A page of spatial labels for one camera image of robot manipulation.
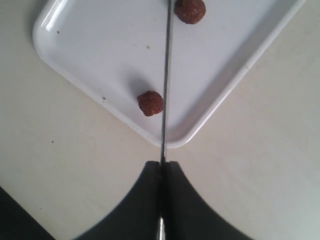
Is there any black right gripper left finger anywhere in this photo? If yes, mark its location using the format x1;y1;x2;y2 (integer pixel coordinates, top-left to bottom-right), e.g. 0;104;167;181
77;161;160;240

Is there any thin metal skewer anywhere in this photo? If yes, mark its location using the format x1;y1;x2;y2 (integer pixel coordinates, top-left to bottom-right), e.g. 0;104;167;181
158;0;175;240

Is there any white rectangular plastic tray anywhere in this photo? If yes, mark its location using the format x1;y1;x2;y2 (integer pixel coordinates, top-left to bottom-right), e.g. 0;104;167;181
32;0;303;148

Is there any reddish-brown meatball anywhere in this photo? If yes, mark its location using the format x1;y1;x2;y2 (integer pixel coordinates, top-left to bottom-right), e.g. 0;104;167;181
137;91;164;117
174;0;206;25

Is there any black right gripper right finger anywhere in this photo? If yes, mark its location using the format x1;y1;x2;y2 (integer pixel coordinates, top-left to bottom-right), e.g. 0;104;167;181
163;161;250;240

